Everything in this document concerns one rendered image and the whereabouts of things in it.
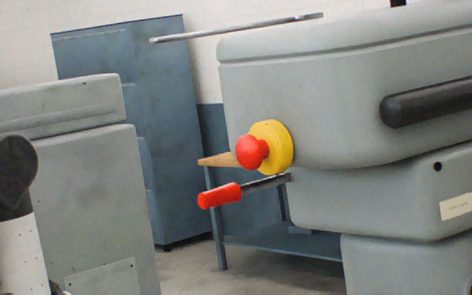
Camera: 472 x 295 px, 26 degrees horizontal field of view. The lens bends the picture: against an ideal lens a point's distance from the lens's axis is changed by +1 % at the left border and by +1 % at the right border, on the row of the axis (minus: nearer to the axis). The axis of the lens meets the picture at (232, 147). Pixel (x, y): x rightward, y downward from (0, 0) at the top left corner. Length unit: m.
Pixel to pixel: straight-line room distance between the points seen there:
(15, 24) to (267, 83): 9.87
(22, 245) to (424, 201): 0.78
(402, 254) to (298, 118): 0.23
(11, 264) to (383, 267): 0.69
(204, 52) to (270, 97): 7.64
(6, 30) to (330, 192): 9.77
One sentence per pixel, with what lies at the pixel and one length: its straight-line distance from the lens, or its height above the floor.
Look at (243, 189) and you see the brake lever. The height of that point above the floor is 1.70.
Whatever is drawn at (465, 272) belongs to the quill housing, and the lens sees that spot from 1.20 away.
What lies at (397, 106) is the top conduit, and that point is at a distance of 1.01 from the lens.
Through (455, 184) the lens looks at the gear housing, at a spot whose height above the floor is 1.69.
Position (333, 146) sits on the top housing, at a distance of 1.05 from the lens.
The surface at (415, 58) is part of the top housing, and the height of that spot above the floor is 1.84.
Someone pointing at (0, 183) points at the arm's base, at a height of 1.70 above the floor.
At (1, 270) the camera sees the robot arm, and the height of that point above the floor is 1.56.
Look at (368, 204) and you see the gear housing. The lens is 1.16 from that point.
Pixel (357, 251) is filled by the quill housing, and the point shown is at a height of 1.60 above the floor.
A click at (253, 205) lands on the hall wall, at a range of 8.57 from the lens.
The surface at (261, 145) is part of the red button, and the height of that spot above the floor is 1.77.
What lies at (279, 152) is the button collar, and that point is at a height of 1.76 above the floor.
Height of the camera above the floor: 1.91
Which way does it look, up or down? 7 degrees down
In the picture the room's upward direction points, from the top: 8 degrees counter-clockwise
